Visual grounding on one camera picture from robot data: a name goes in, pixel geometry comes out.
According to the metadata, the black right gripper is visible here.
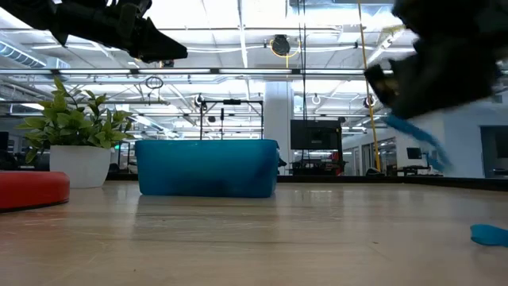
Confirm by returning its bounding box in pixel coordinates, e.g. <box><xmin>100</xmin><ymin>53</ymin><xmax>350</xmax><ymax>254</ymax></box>
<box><xmin>364</xmin><ymin>37</ymin><xmax>501</xmax><ymax>120</ymax></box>

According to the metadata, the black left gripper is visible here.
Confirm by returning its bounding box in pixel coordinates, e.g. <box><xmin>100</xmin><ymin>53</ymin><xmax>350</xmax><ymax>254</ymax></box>
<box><xmin>49</xmin><ymin>0</ymin><xmax>189</xmax><ymax>64</ymax></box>

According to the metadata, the blue plastic bin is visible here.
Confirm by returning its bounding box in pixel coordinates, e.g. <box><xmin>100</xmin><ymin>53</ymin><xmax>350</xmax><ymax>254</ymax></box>
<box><xmin>134</xmin><ymin>138</ymin><xmax>280</xmax><ymax>199</ymax></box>

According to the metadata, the large black monitor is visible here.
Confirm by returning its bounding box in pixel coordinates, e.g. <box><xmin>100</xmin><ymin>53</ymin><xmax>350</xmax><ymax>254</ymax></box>
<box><xmin>290</xmin><ymin>118</ymin><xmax>343</xmax><ymax>151</ymax></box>

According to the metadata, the artificial plant white pot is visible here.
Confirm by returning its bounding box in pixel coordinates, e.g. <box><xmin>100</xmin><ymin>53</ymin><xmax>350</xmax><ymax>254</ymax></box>
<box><xmin>15</xmin><ymin>76</ymin><xmax>135</xmax><ymax>189</ymax></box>

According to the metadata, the red lamp stand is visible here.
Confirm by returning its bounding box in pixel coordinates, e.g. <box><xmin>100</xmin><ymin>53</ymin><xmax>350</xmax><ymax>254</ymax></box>
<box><xmin>0</xmin><ymin>170</ymin><xmax>71</xmax><ymax>212</ymax></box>

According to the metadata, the yellow hanging hose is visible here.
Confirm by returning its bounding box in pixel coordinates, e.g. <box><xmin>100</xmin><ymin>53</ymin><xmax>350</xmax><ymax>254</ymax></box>
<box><xmin>356</xmin><ymin>0</ymin><xmax>383</xmax><ymax>172</ymax></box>

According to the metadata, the black table edge frame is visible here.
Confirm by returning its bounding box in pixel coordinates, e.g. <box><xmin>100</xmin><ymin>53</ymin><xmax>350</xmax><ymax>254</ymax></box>
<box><xmin>106</xmin><ymin>171</ymin><xmax>508</xmax><ymax>192</ymax></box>

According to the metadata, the black ceiling cable reel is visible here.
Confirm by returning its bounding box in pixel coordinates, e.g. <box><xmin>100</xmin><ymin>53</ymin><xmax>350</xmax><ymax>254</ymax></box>
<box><xmin>270</xmin><ymin>34</ymin><xmax>293</xmax><ymax>57</ymax></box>

